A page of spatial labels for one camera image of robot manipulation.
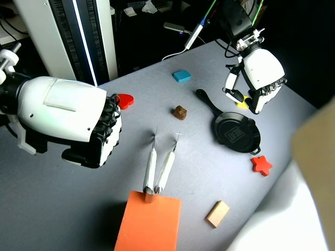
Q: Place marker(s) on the brown rock-like piece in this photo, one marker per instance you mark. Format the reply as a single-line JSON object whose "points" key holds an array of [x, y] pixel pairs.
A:
{"points": [[180, 113]]}

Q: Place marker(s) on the round black lidded pan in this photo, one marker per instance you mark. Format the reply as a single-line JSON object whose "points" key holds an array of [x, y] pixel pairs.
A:
{"points": [[236, 133]]}

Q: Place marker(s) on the red heart block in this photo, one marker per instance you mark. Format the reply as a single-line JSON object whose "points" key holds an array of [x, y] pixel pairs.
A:
{"points": [[126, 100]]}

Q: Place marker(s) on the white and black pillar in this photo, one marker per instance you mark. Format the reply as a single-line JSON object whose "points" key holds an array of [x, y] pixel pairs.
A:
{"points": [[47, 39]]}

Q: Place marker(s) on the grey table cloth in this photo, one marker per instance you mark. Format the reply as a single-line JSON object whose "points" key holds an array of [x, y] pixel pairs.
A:
{"points": [[78, 209]]}

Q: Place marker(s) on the blue square block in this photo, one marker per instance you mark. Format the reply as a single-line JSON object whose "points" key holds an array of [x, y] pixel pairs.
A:
{"points": [[181, 76]]}

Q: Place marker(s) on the crumpled white paper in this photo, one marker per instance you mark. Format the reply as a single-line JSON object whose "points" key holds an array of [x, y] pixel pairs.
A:
{"points": [[149, 6]]}

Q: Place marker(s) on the grey usb hub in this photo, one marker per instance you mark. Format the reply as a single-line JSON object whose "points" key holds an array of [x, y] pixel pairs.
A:
{"points": [[172, 26]]}

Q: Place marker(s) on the orange box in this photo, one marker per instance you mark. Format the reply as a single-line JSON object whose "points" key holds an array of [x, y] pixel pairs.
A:
{"points": [[149, 225]]}

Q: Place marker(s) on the yellow block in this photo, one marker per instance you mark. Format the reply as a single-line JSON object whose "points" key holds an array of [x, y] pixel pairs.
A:
{"points": [[245, 104]]}

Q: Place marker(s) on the plain wooden block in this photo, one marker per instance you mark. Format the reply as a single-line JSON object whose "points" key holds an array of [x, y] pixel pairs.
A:
{"points": [[217, 214]]}

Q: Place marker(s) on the red star block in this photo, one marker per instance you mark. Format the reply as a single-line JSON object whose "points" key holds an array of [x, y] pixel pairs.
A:
{"points": [[261, 165]]}

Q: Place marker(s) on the tan cardboard box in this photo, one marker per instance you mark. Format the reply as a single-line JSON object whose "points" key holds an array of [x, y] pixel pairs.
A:
{"points": [[316, 146]]}

